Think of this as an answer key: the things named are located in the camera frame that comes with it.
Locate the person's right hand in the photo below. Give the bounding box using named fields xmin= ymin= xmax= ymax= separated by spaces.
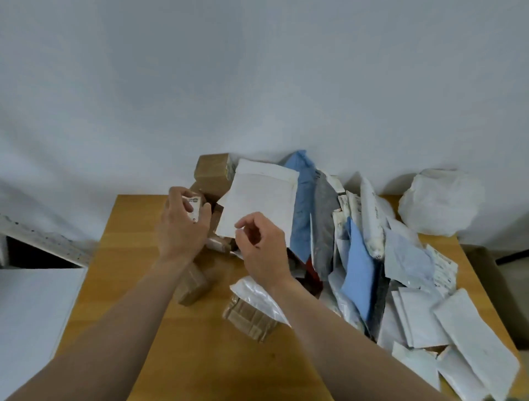
xmin=234 ymin=211 xmax=294 ymax=292

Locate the person's right forearm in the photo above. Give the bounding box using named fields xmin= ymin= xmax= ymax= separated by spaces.
xmin=264 ymin=277 xmax=451 ymax=401

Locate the large white plastic bag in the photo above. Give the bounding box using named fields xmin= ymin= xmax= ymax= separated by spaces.
xmin=398 ymin=168 xmax=487 ymax=237

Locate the wooden table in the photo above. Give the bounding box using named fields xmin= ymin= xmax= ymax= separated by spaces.
xmin=53 ymin=194 xmax=523 ymax=401

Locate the person's left forearm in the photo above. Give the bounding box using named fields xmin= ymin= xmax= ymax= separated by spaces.
xmin=6 ymin=256 xmax=187 ymax=401

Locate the pile of white mailers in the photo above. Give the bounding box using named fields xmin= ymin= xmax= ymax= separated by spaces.
xmin=215 ymin=149 xmax=460 ymax=344

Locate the person's left hand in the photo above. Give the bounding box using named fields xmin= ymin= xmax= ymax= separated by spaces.
xmin=156 ymin=186 xmax=212 ymax=267

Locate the white metal shelf rack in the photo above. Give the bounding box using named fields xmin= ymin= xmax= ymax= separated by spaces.
xmin=0 ymin=213 xmax=98 ymax=401

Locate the brown cardboard box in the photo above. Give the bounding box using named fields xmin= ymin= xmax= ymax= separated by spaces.
xmin=461 ymin=244 xmax=529 ymax=348

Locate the stack of cardboard boxes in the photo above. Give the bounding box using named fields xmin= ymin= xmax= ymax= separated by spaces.
xmin=173 ymin=153 xmax=278 ymax=344

